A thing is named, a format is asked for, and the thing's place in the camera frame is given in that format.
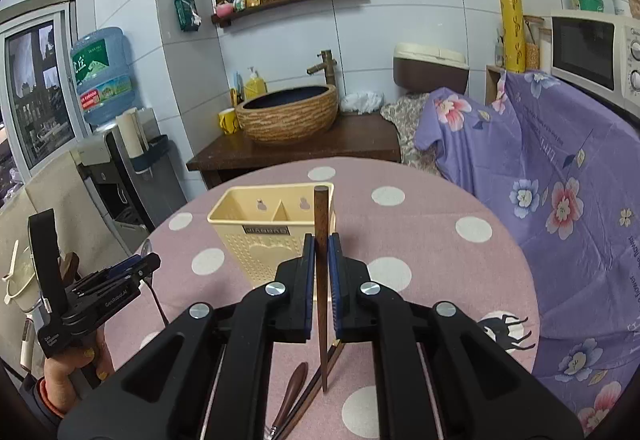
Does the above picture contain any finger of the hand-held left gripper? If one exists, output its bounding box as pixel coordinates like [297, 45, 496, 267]
[106, 254, 147, 279]
[134, 252, 162, 282]

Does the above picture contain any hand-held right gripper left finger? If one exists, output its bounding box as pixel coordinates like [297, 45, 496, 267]
[57, 234, 317, 440]

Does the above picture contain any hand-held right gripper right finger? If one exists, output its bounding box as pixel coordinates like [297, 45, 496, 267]
[327, 232, 585, 440]

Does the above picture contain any cream plastic utensil holder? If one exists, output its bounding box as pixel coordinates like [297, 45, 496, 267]
[207, 182, 337, 286]

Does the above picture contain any brown wooden handled spoon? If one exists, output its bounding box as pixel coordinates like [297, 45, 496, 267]
[271, 362, 309, 440]

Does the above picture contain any person's left forearm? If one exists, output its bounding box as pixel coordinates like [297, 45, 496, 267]
[17, 372, 68, 438]

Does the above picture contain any person's left hand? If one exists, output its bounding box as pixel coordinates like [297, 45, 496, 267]
[42, 326, 116, 420]

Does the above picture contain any white plastic bucket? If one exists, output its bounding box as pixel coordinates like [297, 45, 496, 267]
[2, 240, 41, 316]

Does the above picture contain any grey water dispenser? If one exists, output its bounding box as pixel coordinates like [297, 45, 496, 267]
[75, 107, 188, 241]

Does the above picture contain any beige cloth cover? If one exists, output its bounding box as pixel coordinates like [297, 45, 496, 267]
[0, 152, 146, 321]

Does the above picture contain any pink polka dot tablecloth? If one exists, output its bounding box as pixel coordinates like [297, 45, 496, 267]
[102, 157, 543, 440]

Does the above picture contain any dark chopstick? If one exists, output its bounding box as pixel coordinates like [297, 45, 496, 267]
[295, 342, 347, 426]
[276, 362, 323, 440]

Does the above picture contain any dark wooden vanity cabinet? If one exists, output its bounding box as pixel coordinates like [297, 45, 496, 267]
[186, 112, 403, 191]

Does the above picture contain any beige cup tube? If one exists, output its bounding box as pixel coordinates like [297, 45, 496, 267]
[116, 109, 149, 156]

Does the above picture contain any woven pattern sink basin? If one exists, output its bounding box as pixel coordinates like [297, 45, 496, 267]
[235, 84, 339, 144]

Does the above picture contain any yellow mug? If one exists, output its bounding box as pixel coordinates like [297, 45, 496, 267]
[217, 108, 241, 136]

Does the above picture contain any grey patterned cloth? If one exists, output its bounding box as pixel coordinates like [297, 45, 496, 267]
[380, 92, 446, 176]

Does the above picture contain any white plastic bag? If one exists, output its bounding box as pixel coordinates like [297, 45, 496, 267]
[339, 91, 386, 115]

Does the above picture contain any yellow soap pump bottle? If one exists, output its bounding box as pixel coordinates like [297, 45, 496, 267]
[243, 66, 268, 102]

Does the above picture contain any blue water jug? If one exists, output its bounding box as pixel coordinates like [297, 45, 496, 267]
[70, 26, 137, 126]

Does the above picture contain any metal framed window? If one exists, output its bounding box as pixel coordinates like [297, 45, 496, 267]
[0, 0, 93, 181]

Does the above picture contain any bronze faucet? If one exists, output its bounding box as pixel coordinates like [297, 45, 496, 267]
[306, 50, 337, 89]

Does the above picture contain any brown and cream storage bin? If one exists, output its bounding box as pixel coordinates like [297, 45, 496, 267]
[392, 43, 471, 94]

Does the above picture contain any purple floral cloth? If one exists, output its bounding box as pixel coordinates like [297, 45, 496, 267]
[415, 70, 640, 436]

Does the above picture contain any wooden shelf unit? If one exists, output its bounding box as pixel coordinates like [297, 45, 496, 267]
[485, 64, 507, 107]

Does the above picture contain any green packet on hook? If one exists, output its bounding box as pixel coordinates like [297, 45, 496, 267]
[173, 0, 203, 32]

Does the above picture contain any yellow paper roll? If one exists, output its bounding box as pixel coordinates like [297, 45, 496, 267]
[498, 0, 527, 74]

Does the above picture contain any glass jar with yellow grains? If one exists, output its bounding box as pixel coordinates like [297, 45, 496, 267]
[524, 16, 553, 71]

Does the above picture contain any white microwave oven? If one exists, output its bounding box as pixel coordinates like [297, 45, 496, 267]
[550, 10, 640, 113]

